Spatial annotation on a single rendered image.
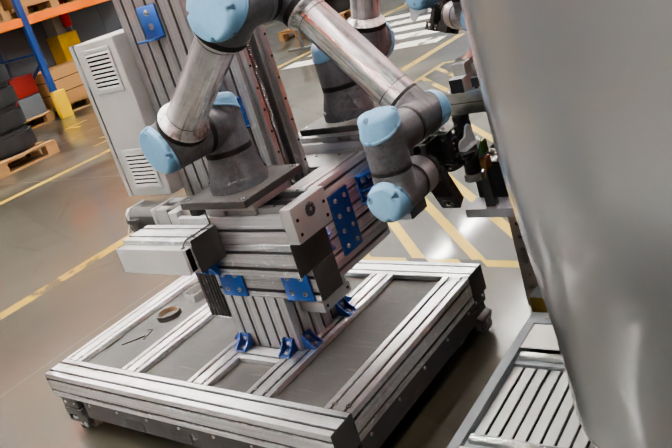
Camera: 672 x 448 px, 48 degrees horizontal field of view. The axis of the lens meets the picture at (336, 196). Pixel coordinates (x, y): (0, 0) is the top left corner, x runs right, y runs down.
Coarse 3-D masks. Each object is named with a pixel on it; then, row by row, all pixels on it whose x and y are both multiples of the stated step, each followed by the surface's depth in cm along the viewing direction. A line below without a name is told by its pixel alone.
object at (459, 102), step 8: (472, 88) 151; (448, 96) 153; (456, 96) 152; (464, 96) 152; (472, 96) 151; (480, 96) 150; (456, 104) 153; (464, 104) 152; (472, 104) 151; (480, 104) 150; (456, 112) 154; (464, 112) 153; (472, 112) 152
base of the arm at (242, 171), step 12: (216, 156) 178; (228, 156) 177; (240, 156) 178; (252, 156) 180; (216, 168) 179; (228, 168) 178; (240, 168) 178; (252, 168) 179; (264, 168) 182; (216, 180) 179; (228, 180) 178; (240, 180) 178; (252, 180) 179; (264, 180) 181; (216, 192) 181; (228, 192) 179
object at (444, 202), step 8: (448, 176) 147; (440, 184) 147; (448, 184) 147; (432, 192) 150; (440, 192) 149; (448, 192) 148; (456, 192) 149; (440, 200) 152; (448, 200) 150; (456, 200) 150
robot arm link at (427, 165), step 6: (414, 156) 141; (420, 156) 141; (414, 162) 139; (420, 162) 139; (426, 162) 139; (432, 162) 140; (426, 168) 138; (432, 168) 139; (432, 174) 139; (438, 174) 141; (432, 180) 139; (438, 180) 141; (432, 186) 139
